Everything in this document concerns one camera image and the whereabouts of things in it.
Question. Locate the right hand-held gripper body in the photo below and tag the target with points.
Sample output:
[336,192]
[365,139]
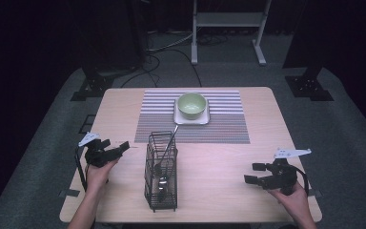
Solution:
[281,176]

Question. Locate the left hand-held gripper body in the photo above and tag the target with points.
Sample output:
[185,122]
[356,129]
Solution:
[97,156]

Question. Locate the person's left hand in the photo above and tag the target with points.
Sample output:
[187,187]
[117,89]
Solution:
[97,176]

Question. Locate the person's right hand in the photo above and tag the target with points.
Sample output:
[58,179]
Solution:
[294,202]

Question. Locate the grey tape strip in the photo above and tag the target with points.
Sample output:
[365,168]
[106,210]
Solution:
[316,192]
[69,192]

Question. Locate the striped grey placemat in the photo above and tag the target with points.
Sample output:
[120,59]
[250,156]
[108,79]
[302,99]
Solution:
[228,127]

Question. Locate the short metal spoon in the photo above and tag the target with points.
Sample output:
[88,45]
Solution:
[162,187]

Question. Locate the white square plate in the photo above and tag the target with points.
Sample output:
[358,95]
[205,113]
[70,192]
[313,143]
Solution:
[184,120]

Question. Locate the light green bowl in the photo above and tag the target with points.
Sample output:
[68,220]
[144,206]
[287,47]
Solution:
[192,105]

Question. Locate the white metal stand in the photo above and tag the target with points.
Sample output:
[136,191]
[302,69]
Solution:
[228,19]

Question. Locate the black stand with base plate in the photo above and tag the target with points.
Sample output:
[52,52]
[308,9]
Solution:
[308,86]
[95,86]

